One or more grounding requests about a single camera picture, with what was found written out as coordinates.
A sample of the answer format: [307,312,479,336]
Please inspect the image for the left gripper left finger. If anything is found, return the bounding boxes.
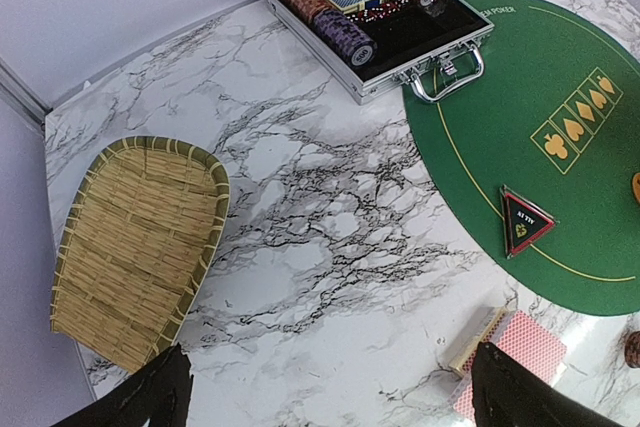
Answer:
[54,344,193,427]

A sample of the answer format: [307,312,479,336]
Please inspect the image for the brown purple chip row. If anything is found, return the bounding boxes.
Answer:
[284,0,377,69]

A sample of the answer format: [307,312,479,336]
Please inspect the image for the left aluminium frame post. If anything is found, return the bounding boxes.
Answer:
[0,59,52,132]

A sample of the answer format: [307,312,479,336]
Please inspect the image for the round green poker mat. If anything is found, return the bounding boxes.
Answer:
[404,0,639,316]

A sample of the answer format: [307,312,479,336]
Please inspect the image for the woven bamboo tray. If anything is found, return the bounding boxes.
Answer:
[50,136,231,373]

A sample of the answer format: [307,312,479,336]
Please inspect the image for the black triangular all-in button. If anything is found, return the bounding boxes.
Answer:
[499,185,556,259]

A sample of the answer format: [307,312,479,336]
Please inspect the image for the orange round dealer button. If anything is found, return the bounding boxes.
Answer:
[631,172,640,204]

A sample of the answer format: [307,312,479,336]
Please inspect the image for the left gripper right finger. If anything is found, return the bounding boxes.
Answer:
[471,342,618,427]

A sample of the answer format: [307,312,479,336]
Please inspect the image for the aluminium poker chip case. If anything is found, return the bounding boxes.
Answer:
[267,0,494,104]

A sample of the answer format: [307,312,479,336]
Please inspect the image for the dark 100 chip stack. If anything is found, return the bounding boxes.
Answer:
[624,331,640,369]

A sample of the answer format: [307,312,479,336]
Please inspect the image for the red-backed card deck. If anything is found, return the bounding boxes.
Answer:
[446,306,569,423]

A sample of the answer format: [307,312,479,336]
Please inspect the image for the dice in case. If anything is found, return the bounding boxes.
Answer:
[346,0,411,24]

